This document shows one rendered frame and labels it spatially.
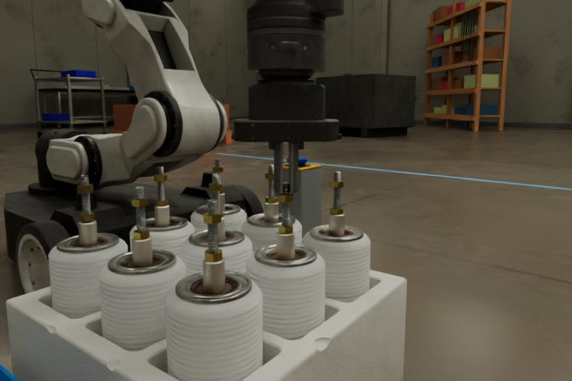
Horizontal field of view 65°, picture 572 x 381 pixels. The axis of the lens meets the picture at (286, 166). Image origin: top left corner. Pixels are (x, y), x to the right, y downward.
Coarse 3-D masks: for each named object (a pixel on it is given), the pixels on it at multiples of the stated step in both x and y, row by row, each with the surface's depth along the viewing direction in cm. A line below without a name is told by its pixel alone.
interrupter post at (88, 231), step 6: (90, 222) 58; (78, 228) 58; (84, 228) 58; (90, 228) 58; (96, 228) 59; (84, 234) 58; (90, 234) 58; (96, 234) 59; (84, 240) 58; (90, 240) 58; (96, 240) 59; (84, 246) 58
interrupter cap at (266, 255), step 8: (264, 248) 56; (272, 248) 56; (296, 248) 56; (304, 248) 56; (256, 256) 53; (264, 256) 53; (272, 256) 54; (296, 256) 54; (304, 256) 54; (312, 256) 53; (272, 264) 51; (280, 264) 50; (288, 264) 50; (296, 264) 51; (304, 264) 51
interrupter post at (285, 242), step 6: (282, 234) 53; (288, 234) 53; (294, 234) 53; (282, 240) 53; (288, 240) 53; (294, 240) 53; (282, 246) 53; (288, 246) 53; (294, 246) 54; (282, 252) 53; (288, 252) 53; (294, 252) 54; (282, 258) 53; (288, 258) 53
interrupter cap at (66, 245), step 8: (64, 240) 59; (72, 240) 60; (104, 240) 60; (112, 240) 60; (64, 248) 56; (72, 248) 56; (80, 248) 56; (88, 248) 56; (96, 248) 56; (104, 248) 57
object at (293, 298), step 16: (320, 256) 55; (256, 272) 51; (272, 272) 50; (288, 272) 50; (304, 272) 50; (320, 272) 52; (272, 288) 50; (288, 288) 50; (304, 288) 50; (320, 288) 52; (272, 304) 50; (288, 304) 50; (304, 304) 51; (320, 304) 52; (272, 320) 51; (288, 320) 50; (304, 320) 51; (320, 320) 53; (288, 336) 51; (304, 336) 51
